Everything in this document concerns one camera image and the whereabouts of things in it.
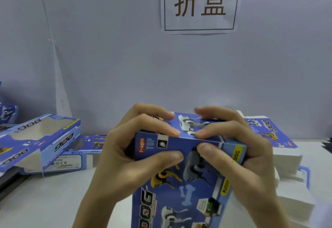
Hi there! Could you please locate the person's right forearm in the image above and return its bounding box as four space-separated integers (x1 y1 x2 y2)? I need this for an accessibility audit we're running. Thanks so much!
248 197 292 228

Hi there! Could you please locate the blue dog-print cardboard box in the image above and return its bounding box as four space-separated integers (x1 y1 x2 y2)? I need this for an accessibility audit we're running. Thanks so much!
130 112 248 228
0 113 83 177
23 134 108 174

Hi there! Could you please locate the person's right hand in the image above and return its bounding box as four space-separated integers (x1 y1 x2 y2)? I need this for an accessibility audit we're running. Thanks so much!
193 106 279 211

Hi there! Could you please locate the white paper wall sign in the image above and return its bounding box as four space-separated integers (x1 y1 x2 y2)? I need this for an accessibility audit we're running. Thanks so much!
160 0 244 34

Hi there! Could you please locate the person's left forearm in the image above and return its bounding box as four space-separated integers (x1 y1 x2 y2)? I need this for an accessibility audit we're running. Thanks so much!
73 190 123 228

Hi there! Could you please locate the person's left hand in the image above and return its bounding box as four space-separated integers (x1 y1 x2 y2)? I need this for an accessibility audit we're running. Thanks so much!
90 103 185 206

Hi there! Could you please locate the stack of boxes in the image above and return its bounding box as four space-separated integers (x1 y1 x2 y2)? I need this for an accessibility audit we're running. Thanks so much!
236 109 316 227

